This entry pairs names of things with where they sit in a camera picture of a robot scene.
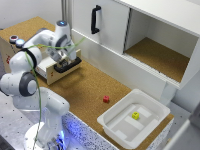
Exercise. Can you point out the white sliding door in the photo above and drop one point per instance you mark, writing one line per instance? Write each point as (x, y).
(110, 23)

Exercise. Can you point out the pink block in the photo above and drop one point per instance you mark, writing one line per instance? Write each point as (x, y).
(106, 99)

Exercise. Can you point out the yellow block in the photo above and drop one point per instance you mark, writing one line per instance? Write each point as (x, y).
(135, 115)

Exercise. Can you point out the blue button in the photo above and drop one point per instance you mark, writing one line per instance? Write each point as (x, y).
(19, 42)

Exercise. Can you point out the white plastic box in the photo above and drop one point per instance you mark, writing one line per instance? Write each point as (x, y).
(116, 125)

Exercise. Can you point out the red button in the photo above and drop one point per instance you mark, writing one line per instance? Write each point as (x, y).
(13, 38)

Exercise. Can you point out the wooden drawer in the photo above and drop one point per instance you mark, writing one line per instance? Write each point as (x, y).
(55, 76)

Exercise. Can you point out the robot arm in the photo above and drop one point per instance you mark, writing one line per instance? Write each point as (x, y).
(23, 83)

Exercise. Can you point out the white cabinet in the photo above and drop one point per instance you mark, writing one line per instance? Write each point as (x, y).
(156, 20)

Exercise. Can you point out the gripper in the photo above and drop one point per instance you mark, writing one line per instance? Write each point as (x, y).
(63, 53)

